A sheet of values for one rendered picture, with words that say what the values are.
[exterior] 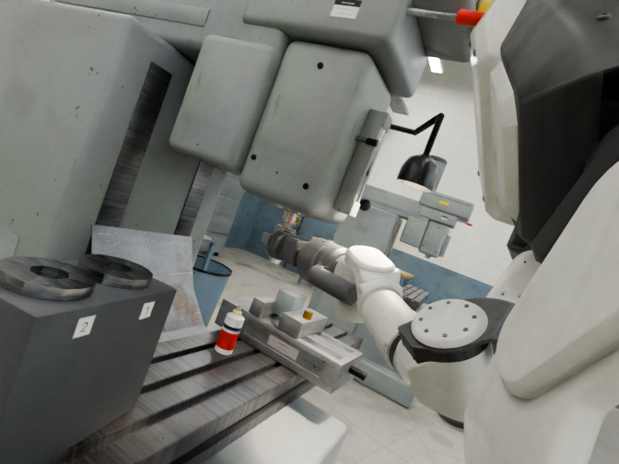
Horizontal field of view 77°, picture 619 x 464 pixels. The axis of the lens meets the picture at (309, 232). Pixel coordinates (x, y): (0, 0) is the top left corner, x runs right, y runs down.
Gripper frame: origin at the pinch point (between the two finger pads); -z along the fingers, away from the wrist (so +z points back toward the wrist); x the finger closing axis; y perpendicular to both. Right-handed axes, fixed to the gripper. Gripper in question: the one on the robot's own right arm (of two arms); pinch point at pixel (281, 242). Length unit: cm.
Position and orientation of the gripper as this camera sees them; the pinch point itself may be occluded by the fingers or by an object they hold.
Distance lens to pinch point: 83.7
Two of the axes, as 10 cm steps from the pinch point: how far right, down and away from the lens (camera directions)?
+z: 6.5, 2.7, -7.1
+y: -3.5, 9.4, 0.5
